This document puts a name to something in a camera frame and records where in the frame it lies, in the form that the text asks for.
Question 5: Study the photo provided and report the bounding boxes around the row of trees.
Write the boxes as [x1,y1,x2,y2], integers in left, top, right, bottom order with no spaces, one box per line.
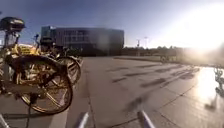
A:
[121,45,224,66]

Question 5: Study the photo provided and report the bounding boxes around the large dark glass building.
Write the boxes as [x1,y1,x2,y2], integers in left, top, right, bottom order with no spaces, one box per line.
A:
[39,25,125,57]

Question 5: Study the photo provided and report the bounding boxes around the robot's own part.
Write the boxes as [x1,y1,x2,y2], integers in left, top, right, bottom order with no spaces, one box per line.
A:
[75,111,90,128]
[137,110,156,128]

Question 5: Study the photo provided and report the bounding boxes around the grey stone slab pavement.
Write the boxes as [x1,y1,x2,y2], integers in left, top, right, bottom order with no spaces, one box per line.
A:
[0,55,224,128]

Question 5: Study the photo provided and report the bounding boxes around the yellow bicycle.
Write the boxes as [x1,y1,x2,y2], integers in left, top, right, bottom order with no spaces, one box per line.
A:
[0,16,74,116]

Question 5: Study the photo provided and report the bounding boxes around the pole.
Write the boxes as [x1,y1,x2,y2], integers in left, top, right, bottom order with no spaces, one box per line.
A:
[135,39,142,57]

